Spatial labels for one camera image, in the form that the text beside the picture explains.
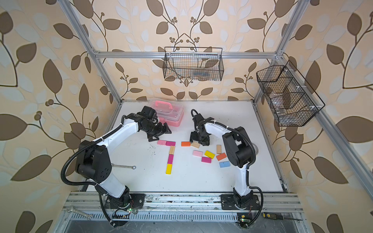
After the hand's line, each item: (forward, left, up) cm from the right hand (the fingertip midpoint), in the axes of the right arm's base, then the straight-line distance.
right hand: (196, 143), depth 96 cm
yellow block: (-16, +18, -1) cm, 24 cm away
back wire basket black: (+42, -3, +33) cm, 54 cm away
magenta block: (0, +17, 0) cm, 18 cm away
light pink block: (+1, +23, +1) cm, 23 cm away
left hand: (0, +19, +13) cm, 23 cm away
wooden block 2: (-2, +1, +1) cm, 2 cm away
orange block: (0, +7, -1) cm, 7 cm away
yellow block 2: (-8, -8, 0) cm, 11 cm away
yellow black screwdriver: (-42, -37, +1) cm, 56 cm away
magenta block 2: (-10, +17, 0) cm, 20 cm away
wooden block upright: (-5, -15, -1) cm, 15 cm away
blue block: (-15, -16, 0) cm, 22 cm away
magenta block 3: (-11, -6, -1) cm, 13 cm away
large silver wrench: (-35, +65, +1) cm, 74 cm away
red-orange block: (-10, -15, -2) cm, 18 cm away
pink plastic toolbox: (+19, +18, +11) cm, 28 cm away
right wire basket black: (+4, -49, +33) cm, 59 cm away
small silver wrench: (-15, +39, 0) cm, 42 cm away
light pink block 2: (-7, -1, -1) cm, 7 cm away
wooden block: (-5, +16, 0) cm, 17 cm away
